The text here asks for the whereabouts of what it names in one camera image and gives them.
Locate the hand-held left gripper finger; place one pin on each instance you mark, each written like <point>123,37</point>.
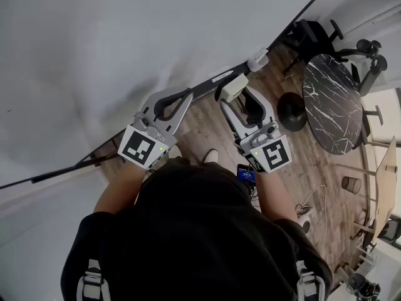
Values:
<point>181,114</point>
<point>152,103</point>

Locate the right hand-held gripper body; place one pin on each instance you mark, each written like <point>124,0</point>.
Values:
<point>272,155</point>

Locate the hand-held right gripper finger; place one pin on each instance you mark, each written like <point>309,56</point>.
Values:
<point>267,108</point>
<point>233,119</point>

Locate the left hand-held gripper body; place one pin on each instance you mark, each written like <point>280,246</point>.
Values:
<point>139,146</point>

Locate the beige rectangular block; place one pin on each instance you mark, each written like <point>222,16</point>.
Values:
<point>232,88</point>

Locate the black framed whiteboard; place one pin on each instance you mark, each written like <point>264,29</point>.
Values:
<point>109,58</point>

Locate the person's right forearm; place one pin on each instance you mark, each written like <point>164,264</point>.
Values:
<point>274,196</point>

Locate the person's left forearm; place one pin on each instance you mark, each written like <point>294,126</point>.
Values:
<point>119,190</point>

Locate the black round table base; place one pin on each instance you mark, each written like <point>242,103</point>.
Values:
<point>293,113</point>

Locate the black device with blue screen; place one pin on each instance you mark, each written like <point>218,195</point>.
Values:
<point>247,176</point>

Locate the person's white shoe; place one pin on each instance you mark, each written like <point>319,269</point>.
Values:
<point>174,151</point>
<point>210,156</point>

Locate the white plastic holder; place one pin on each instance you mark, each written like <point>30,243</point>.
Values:
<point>257,61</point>

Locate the round black marble table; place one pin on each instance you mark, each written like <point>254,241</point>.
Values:
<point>332,105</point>

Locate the white round gadget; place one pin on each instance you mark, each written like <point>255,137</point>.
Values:
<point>304,224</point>

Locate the black office chair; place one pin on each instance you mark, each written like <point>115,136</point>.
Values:
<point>313,39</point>

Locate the brown cylindrical bin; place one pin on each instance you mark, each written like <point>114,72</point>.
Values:
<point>351,185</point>

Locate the person's black shirt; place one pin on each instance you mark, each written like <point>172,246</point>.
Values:
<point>188,237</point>

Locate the light wooden chair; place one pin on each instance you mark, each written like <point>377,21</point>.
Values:
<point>383,193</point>

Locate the white desk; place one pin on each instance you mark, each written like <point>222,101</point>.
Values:
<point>385,118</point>

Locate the black headset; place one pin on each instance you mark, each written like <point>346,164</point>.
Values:
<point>363,288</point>

